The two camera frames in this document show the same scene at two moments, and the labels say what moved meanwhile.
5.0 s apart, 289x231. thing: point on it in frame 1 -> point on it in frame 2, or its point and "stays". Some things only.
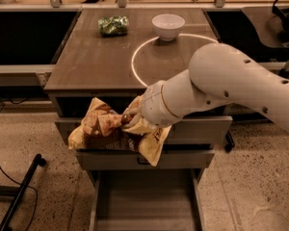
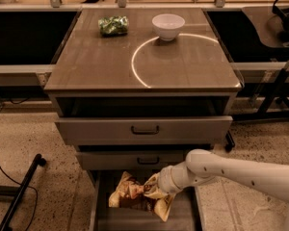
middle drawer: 135,160 stays
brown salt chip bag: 102,127 -> 134,195
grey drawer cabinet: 115,55 stays
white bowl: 168,25 stays
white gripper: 152,104 -> 165,179
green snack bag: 114,26 stays
